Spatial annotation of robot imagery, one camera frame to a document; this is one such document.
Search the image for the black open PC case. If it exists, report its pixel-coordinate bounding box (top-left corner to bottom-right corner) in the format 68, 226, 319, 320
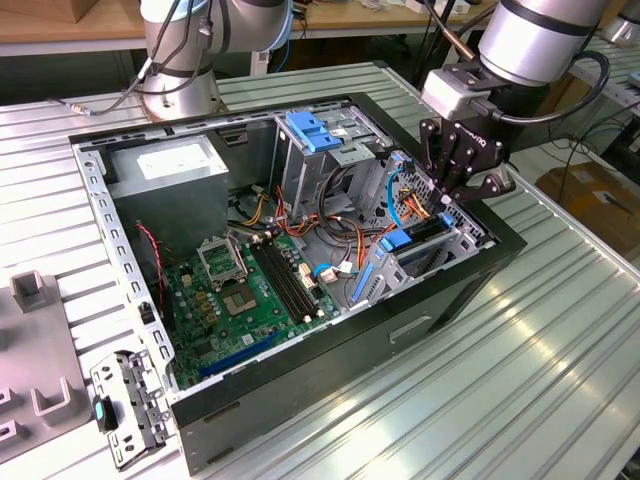
67, 91, 530, 476

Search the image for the slatted metal side table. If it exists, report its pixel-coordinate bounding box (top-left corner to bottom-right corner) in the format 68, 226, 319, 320
564, 34, 640, 146

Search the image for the orange black wire bundle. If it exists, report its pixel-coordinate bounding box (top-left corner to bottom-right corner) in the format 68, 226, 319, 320
273, 187, 392, 274

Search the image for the wooden top desk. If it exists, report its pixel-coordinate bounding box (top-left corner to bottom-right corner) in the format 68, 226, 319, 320
292, 0, 501, 96
0, 0, 149, 57

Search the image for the yellow wire bundle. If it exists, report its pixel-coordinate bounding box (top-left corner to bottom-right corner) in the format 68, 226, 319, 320
238, 192, 269, 225

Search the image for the blue plastic drive latch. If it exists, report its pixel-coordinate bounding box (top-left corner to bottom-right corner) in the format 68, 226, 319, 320
285, 111, 344, 154

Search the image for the grey metal drive cage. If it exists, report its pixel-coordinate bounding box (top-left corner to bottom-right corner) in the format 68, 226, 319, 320
271, 106, 392, 222

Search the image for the brown cardboard box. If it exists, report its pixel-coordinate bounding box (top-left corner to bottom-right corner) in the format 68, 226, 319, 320
533, 160, 640, 257
519, 79, 594, 134

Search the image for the red fan wire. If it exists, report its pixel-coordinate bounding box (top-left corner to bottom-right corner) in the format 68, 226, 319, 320
135, 222, 167, 296

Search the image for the grey cable metal connector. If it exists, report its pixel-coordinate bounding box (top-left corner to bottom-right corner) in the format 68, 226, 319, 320
47, 96, 97, 117

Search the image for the grey power supply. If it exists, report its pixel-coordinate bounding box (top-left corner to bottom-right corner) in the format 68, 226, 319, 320
106, 133, 232, 254

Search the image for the metal card retention bracket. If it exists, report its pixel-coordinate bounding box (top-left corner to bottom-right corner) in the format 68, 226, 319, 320
88, 348, 172, 471

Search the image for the black cable copper sleeve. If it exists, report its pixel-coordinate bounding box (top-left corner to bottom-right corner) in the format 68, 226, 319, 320
424, 0, 484, 64

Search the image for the grey parts rack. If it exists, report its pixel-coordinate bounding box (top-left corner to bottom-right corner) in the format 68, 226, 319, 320
0, 269, 95, 464

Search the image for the black case fan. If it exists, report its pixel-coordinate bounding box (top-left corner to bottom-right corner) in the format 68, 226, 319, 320
133, 223, 176, 332

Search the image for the CPU socket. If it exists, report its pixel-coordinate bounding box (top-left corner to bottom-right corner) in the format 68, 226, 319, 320
220, 282, 261, 317

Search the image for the green motherboard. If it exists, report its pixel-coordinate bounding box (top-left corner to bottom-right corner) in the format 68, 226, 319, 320
162, 230, 344, 392

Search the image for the thick black camera cable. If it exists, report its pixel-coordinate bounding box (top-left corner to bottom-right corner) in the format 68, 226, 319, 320
469, 48, 612, 125

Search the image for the blue data wire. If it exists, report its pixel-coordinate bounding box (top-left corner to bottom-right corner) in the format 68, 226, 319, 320
385, 155, 417, 227

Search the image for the blue wire white plug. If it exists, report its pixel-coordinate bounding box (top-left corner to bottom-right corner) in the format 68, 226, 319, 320
313, 260, 362, 285

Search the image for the blue expansion slot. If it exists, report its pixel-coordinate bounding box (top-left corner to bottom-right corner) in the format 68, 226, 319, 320
198, 330, 277, 380

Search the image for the orange red power wire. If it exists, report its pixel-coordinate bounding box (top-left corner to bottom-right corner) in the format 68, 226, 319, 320
399, 187, 437, 222

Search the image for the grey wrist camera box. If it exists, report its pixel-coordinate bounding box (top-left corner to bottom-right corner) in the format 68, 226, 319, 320
421, 64, 504, 122

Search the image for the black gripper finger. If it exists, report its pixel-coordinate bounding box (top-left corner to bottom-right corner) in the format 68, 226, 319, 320
442, 148, 516, 205
418, 119, 462, 194

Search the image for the metal socket cover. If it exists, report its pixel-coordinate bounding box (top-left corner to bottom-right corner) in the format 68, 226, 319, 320
196, 236, 249, 290

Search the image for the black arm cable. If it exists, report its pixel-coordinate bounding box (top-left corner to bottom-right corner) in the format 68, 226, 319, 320
119, 0, 214, 104

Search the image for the black RAM slot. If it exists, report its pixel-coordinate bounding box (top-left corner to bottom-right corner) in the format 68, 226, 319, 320
252, 243, 307, 324
264, 240, 324, 317

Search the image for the grey metal disk bay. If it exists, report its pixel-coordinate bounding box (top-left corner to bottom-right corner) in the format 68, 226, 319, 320
352, 212, 497, 307

